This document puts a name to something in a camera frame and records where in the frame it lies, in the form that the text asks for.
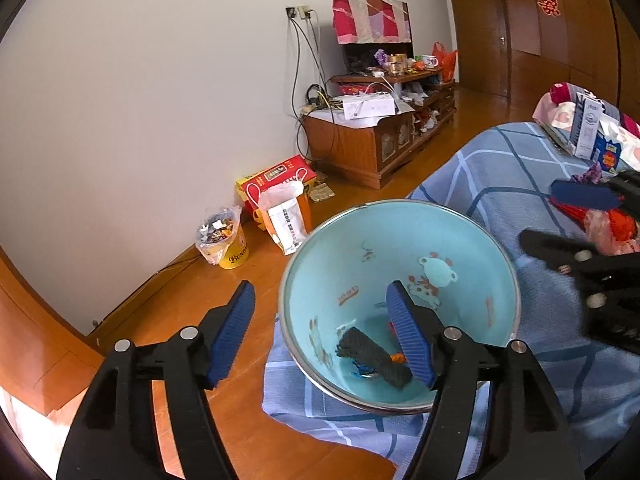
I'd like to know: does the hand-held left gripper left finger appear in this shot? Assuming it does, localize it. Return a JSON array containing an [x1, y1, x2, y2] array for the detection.
[[56, 280, 257, 480]]

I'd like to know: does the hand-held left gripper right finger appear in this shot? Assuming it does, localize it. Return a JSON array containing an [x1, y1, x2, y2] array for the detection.
[[386, 280, 586, 480]]

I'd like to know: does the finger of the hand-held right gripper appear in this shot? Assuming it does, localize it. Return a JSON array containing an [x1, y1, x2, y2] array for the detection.
[[519, 228, 640, 357], [549, 170, 640, 213]]

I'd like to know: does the translucent orange plastic wrapper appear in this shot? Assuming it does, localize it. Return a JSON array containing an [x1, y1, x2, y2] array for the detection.
[[584, 210, 638, 257]]

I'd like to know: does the dark grey sock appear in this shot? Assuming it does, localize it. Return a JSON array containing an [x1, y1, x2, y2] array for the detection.
[[334, 326, 413, 390]]

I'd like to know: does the red mesh bag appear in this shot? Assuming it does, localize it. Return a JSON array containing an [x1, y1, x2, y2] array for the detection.
[[550, 199, 640, 242]]

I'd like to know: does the small colourful wrapper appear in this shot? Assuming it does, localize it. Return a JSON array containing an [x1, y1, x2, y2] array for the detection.
[[350, 352, 405, 379]]

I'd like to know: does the light blue enamel basin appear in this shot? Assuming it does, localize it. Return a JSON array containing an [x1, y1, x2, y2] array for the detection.
[[280, 200, 521, 415]]

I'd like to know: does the crumpled purple wrapper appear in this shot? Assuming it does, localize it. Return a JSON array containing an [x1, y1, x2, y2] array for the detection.
[[572, 162, 604, 186]]

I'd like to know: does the blue and white carton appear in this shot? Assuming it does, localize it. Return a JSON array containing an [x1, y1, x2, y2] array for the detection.
[[590, 112, 626, 171]]

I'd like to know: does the clear wrapper with dark print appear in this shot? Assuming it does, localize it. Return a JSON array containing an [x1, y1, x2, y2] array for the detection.
[[540, 122, 568, 156]]

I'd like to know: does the white milk carton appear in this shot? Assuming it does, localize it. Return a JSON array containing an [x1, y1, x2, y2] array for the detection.
[[567, 92, 603, 158]]

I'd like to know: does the yellow plastic bucket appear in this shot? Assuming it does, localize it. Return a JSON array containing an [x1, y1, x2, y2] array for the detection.
[[195, 207, 251, 271]]

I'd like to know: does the blue plaid bedsheet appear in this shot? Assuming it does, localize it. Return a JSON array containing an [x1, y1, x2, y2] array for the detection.
[[262, 122, 640, 480]]

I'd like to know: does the pink floral quilt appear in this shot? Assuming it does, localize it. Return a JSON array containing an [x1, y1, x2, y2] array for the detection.
[[532, 82, 640, 171]]

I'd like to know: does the red blanket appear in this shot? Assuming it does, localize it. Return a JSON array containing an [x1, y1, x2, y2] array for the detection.
[[550, 81, 583, 106]]

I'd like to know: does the clear bag of wrappers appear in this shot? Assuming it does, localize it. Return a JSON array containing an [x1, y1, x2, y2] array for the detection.
[[195, 206, 244, 266]]

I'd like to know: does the orange paper bag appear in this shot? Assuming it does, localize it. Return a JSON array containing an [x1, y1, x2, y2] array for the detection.
[[256, 182, 313, 257]]

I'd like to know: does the red and yellow gift box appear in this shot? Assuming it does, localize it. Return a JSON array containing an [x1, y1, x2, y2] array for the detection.
[[236, 155, 318, 216]]

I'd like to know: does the wooden wardrobe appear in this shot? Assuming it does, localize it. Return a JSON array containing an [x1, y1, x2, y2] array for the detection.
[[495, 0, 640, 126]]

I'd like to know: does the wooden door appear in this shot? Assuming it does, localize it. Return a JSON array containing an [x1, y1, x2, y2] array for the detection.
[[442, 0, 513, 98]]

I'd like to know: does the orange plastic bag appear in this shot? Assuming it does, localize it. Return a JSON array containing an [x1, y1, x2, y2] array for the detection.
[[431, 42, 458, 82]]

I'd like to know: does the wooden TV cabinet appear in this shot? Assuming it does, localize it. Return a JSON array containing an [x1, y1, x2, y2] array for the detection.
[[302, 67, 457, 190]]

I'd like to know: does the white flat box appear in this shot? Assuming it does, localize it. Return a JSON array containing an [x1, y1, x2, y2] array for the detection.
[[334, 94, 398, 122]]

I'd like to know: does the black television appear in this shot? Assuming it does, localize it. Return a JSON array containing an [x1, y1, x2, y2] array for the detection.
[[341, 42, 415, 75]]

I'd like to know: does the red pink patchwork cloth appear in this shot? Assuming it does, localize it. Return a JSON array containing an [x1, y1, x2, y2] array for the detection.
[[327, 0, 413, 45]]

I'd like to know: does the black power cable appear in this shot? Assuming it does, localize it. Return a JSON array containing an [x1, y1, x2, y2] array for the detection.
[[286, 16, 323, 161]]

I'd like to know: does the grey power cable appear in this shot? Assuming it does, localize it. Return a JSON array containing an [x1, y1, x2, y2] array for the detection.
[[306, 14, 323, 92]]

